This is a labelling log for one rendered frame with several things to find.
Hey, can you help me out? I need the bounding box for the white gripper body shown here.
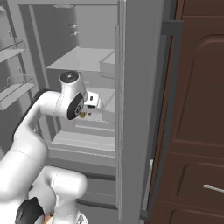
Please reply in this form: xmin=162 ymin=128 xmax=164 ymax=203
xmin=92 ymin=98 xmax=104 ymax=115

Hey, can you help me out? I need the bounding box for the grey glass fridge shelf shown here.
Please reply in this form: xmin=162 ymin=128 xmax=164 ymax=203
xmin=83 ymin=87 xmax=117 ymax=116
xmin=45 ymin=45 xmax=116 ymax=74

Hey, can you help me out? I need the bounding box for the grey fridge crisper drawer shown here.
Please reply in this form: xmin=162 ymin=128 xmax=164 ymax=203
xmin=46 ymin=118 xmax=117 ymax=169

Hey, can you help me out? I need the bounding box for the dark grey fridge side panel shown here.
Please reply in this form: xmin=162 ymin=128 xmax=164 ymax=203
xmin=144 ymin=19 xmax=186 ymax=222

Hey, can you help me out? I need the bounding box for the grey open fridge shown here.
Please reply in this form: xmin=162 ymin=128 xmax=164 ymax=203
xmin=17 ymin=0 xmax=121 ymax=224

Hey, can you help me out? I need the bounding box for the grey freezer drawer front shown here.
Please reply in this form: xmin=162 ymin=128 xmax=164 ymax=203
xmin=73 ymin=171 xmax=119 ymax=211

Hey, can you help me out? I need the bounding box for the clear door bin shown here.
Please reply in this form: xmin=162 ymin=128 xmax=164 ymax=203
xmin=0 ymin=73 xmax=37 ymax=111
xmin=0 ymin=37 xmax=28 ymax=64

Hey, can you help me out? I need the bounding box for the brown wooden cabinet door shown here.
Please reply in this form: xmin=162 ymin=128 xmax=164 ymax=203
xmin=169 ymin=16 xmax=224 ymax=160

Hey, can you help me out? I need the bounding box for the grey fridge door with bins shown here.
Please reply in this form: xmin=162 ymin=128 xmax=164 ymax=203
xmin=0 ymin=0 xmax=39 ymax=158

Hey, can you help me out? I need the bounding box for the brown wooden drawer front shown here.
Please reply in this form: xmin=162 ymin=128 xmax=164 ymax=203
xmin=158 ymin=157 xmax=224 ymax=213

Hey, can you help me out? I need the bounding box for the silver drawer handle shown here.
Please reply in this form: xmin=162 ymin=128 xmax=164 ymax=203
xmin=202 ymin=184 xmax=224 ymax=194

